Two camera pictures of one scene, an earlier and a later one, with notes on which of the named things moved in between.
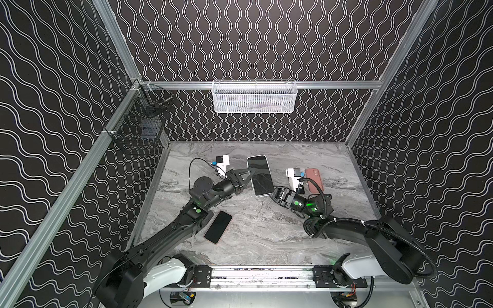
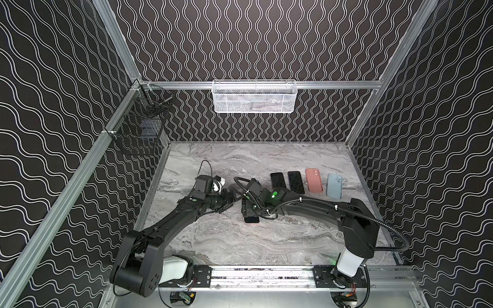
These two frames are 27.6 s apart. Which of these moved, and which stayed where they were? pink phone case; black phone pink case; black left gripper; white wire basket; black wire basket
Moved: black left gripper; black phone pink case
Stayed: pink phone case; black wire basket; white wire basket
